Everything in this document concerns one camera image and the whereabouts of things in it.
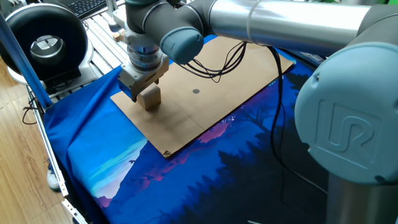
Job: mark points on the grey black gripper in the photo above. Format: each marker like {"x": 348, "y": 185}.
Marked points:
{"x": 141, "y": 79}

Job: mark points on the large wooden block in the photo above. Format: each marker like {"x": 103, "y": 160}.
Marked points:
{"x": 150, "y": 98}

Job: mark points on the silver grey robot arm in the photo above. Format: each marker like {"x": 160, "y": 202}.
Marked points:
{"x": 295, "y": 25}

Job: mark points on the brown cardboard sheet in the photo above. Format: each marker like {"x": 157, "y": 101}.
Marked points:
{"x": 192, "y": 115}

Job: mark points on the blue landscape print cloth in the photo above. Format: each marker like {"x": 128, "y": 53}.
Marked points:
{"x": 102, "y": 130}

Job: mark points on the tiny wooden cube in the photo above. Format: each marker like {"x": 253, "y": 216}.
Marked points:
{"x": 116, "y": 37}

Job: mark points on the black keyboard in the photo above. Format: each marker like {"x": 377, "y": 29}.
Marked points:
{"x": 87, "y": 6}

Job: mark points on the blue metal pole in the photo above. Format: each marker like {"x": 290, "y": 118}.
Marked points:
{"x": 25, "y": 65}

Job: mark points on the white shoe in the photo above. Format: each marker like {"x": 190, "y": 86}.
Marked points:
{"x": 53, "y": 182}

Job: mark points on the green object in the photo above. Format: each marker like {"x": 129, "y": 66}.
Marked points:
{"x": 393, "y": 2}

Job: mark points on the aluminium bracket post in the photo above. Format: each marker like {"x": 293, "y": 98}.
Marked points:
{"x": 109, "y": 4}

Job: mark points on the aluminium table frame rail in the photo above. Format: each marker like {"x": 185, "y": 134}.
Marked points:
{"x": 62, "y": 186}

